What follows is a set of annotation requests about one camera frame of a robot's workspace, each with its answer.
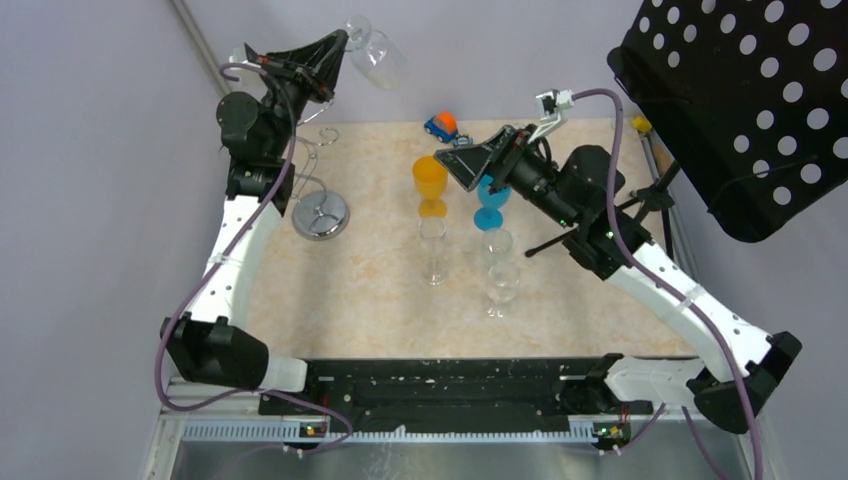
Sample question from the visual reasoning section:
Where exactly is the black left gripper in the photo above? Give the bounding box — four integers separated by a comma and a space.
255, 28, 346, 157

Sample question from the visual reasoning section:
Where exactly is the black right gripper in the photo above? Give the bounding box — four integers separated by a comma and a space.
434, 123, 579, 228

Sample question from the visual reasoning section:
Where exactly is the yellow plastic wine glass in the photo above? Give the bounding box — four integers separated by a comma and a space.
412, 156, 448, 218

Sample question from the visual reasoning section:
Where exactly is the blue plastic wine glass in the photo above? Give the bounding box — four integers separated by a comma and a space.
473, 174, 512, 231

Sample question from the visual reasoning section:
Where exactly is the clear wine glass front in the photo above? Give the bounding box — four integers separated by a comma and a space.
481, 228, 513, 267

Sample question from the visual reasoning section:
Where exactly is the clear wine glass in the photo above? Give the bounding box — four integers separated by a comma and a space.
481, 228, 513, 267
486, 262, 521, 318
418, 216, 448, 285

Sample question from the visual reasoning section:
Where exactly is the clear textured glass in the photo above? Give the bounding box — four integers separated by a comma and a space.
345, 15, 408, 91

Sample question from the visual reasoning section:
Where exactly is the clear wine glass back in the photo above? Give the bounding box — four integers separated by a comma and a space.
486, 262, 521, 318

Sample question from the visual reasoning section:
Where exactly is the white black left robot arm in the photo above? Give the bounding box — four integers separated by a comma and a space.
157, 29, 348, 414

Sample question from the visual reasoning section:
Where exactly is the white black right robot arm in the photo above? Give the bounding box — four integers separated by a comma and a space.
435, 126, 801, 434

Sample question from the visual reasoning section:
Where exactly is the chrome wine glass rack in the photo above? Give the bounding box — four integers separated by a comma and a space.
291, 127, 350, 241

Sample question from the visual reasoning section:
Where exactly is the blue orange toy car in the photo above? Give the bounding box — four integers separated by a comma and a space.
424, 111, 459, 144

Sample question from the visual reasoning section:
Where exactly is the yellow corner block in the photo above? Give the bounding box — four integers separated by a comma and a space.
631, 116, 653, 134

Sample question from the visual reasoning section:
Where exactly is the black tripod stand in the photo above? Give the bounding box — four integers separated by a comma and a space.
524, 163, 681, 260

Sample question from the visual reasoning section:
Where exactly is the black perforated music stand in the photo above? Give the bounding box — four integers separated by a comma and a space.
607, 1, 847, 243

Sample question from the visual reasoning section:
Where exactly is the aluminium frame rail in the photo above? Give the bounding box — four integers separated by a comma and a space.
167, 0, 231, 97

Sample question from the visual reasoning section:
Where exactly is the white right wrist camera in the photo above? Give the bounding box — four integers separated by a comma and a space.
529, 89, 574, 143

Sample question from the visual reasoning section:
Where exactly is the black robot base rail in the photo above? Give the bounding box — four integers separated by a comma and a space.
297, 354, 660, 434

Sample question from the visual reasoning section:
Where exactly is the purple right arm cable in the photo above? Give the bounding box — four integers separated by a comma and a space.
572, 87, 766, 480

